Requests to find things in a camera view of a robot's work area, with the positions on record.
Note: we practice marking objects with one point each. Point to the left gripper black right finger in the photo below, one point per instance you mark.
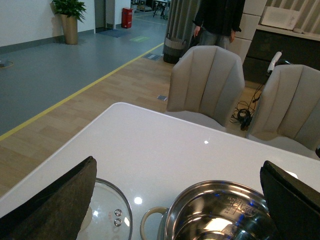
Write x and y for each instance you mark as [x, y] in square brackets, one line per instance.
[293, 205]

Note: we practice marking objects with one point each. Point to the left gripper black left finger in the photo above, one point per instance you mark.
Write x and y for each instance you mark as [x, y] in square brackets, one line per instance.
[56, 212]

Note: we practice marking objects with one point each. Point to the glass pot lid with knob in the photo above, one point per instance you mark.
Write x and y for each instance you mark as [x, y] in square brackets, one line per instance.
[109, 215]

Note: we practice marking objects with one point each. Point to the white electric cooking pot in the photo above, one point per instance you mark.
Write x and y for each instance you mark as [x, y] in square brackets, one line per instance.
[215, 210]

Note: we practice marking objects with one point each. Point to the beige chair, right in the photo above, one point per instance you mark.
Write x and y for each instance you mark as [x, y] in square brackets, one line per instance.
[288, 112]

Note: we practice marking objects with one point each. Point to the beige chair, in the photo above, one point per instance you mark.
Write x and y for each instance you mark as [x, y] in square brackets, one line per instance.
[205, 86]
[288, 112]

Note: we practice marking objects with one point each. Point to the beige chair, left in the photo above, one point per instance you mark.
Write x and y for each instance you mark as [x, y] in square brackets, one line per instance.
[205, 86]

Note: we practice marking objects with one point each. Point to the floor outlet cover plate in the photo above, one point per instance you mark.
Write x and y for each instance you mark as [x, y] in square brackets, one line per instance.
[162, 98]

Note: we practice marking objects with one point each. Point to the metal floor stand base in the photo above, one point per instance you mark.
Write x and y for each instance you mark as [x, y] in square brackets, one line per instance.
[4, 63]

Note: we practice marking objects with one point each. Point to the dark kitchen counter cabinet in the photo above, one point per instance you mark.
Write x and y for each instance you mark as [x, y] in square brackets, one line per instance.
[265, 44]

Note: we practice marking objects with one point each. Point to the white microwave oven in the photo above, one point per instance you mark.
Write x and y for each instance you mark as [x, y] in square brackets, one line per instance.
[280, 18]

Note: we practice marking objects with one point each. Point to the woven laundry basket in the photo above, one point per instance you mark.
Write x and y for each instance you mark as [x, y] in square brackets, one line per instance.
[173, 49]

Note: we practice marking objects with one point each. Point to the person in dark clothes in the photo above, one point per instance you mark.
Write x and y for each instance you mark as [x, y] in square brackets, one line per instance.
[217, 22]

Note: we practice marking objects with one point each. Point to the potted green plant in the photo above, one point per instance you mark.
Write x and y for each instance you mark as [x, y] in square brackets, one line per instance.
[70, 11]

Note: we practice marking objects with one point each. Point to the red fire extinguisher box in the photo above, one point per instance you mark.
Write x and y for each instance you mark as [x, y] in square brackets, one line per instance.
[126, 17]

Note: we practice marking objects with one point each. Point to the white handled device behind chairs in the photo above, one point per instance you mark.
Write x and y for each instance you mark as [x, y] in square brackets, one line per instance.
[277, 60]

